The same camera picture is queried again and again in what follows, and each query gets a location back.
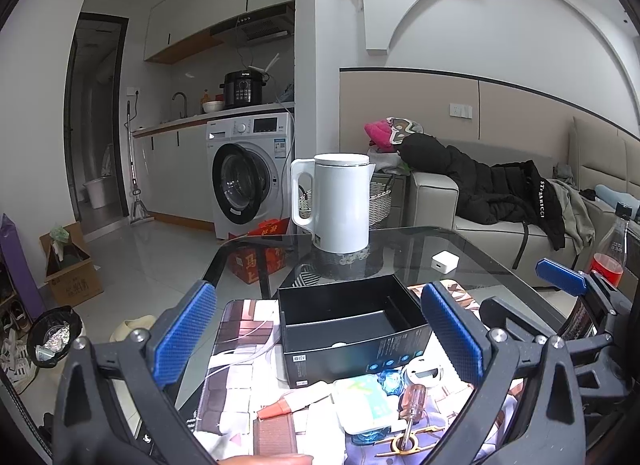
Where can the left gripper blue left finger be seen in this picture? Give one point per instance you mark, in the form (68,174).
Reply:
(176,332)

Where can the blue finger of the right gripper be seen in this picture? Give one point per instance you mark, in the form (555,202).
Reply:
(567,280)

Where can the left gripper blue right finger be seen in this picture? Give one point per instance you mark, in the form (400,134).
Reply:
(460,333)

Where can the round white socket adapter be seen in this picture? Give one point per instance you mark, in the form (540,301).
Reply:
(420,371)

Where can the blue bottle white cap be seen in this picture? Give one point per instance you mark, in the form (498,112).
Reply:
(371,437)
(391,381)

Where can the screwdriver with clear handle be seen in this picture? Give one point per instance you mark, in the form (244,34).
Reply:
(411,409)

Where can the green earplug case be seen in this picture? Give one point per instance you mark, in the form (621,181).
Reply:
(361,404)

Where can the white glue tube red cap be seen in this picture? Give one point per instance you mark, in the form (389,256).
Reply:
(295,400)

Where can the person's left hand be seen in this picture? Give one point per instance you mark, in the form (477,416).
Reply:
(281,459)

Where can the red soda bottle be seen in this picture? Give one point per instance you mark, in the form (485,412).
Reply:
(610,257)

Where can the white charger cube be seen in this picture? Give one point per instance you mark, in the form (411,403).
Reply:
(444,262)

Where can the anime printed desk mat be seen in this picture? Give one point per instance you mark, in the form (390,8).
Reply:
(246,373)

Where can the black jacket on sofa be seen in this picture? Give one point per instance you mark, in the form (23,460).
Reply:
(512,192)

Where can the black cardboard box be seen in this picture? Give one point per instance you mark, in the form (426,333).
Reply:
(347,329)

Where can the red gift box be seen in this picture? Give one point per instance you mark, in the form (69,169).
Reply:
(245,263)

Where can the black trash bin with bag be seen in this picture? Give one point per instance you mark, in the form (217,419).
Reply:
(51,336)

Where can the brown cardboard box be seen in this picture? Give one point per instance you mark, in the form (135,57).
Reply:
(70,272)

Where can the beige sofa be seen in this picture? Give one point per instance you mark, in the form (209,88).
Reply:
(596,159)

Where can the white mop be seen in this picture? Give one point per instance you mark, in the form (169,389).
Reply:
(138,212)

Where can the woven wicker basket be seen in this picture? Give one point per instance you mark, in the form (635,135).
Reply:
(379,206)

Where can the white waste bin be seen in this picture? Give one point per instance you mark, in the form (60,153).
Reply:
(100,192)

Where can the white electric kettle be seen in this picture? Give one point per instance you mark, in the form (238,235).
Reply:
(340,200)

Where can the white washing machine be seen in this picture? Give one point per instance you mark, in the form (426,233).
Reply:
(249,164)

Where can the pink plush hat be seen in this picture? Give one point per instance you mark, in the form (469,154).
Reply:
(380,135)

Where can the black pressure cooker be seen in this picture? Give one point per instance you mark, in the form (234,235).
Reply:
(243,88)

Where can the range hood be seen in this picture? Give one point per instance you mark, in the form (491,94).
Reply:
(251,28)

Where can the white wall switch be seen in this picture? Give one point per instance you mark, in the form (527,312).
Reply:
(463,111)

